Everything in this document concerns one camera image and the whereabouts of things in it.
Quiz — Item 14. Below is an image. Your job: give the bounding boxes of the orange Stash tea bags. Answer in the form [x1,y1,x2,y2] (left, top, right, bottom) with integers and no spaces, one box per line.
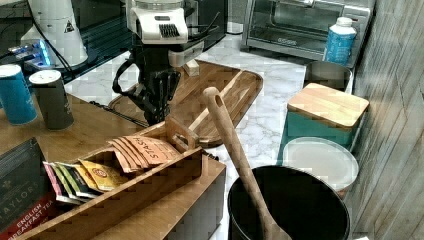
[109,136,179,173]

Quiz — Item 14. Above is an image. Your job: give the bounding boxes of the tall dark grey canister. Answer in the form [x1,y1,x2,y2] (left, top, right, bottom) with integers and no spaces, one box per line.
[304,61,353,92]

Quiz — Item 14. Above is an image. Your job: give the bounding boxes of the pink tea bag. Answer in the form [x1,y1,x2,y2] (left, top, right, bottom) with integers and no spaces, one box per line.
[43,162,81,205]

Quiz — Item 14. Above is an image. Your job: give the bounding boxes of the silver toaster oven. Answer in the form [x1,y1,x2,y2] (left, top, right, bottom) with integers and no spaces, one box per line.
[242,0,376,68]

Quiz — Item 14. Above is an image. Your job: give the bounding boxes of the grey spice shaker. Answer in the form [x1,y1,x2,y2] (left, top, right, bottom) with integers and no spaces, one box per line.
[29,70,74,131]

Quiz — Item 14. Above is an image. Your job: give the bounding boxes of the black Taylors tea box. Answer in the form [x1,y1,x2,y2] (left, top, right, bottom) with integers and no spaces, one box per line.
[0,138,58,240]

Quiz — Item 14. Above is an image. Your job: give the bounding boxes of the black utensil holder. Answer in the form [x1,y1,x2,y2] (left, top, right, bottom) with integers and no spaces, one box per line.
[227,166,350,240]

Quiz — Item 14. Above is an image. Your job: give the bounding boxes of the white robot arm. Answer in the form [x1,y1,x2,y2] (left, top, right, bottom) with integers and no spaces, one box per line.
[22,0,193,124]

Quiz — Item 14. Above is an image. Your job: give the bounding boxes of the wooden tea bag tray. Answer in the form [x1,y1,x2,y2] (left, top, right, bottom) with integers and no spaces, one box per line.
[13,114,204,240]

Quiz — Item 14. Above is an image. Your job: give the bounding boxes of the blue bottle with white cap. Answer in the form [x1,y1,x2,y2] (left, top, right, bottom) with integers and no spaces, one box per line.
[323,17,357,66]

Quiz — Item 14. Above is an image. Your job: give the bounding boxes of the teal box with wooden lid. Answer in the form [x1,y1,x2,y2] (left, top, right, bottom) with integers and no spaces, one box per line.
[277,83,369,165]

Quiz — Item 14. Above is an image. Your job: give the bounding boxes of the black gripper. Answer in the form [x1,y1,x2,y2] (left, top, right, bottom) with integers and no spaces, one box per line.
[112,45,181,125]

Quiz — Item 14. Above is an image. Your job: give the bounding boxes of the wooden cutting board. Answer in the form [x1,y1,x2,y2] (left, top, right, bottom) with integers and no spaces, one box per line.
[108,59,264,149]

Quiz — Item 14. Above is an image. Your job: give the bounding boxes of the green tea bag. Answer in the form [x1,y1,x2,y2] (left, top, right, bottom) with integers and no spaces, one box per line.
[57,163,99,199]

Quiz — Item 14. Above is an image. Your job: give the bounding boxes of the wooden spoon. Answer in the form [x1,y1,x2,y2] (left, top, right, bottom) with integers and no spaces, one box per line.
[203,87,292,240]

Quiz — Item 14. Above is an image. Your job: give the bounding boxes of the yellow tea bag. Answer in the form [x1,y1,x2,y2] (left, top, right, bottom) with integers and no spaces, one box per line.
[80,160,128,191]

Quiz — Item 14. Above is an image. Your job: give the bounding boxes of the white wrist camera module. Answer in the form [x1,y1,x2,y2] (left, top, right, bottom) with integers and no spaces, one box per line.
[127,2,207,67]

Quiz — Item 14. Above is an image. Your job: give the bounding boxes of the blue spice shaker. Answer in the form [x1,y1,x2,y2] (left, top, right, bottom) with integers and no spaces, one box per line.
[0,64,37,125]

